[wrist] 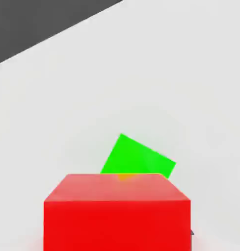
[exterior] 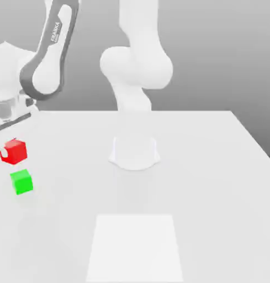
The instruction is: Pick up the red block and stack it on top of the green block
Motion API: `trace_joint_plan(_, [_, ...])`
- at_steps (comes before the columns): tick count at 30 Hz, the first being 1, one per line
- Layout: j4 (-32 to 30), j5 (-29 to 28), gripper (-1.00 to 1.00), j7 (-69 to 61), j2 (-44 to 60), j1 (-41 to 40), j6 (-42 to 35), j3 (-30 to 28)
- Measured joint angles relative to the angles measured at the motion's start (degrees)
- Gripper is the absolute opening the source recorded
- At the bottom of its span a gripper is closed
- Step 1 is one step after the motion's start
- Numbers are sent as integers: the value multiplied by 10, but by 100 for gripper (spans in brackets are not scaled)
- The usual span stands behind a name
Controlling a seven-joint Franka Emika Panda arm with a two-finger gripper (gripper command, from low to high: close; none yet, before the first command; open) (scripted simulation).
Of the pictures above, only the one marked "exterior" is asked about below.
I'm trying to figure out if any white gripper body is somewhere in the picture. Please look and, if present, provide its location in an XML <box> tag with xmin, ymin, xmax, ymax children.
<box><xmin>0</xmin><ymin>111</ymin><xmax>39</xmax><ymax>150</ymax></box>

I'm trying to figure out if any small red cube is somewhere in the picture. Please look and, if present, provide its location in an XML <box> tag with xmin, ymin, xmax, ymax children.
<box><xmin>0</xmin><ymin>138</ymin><xmax>28</xmax><ymax>166</ymax></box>

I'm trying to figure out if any small green cube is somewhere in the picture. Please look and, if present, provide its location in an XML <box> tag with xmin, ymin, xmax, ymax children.
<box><xmin>9</xmin><ymin>169</ymin><xmax>34</xmax><ymax>196</ymax></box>

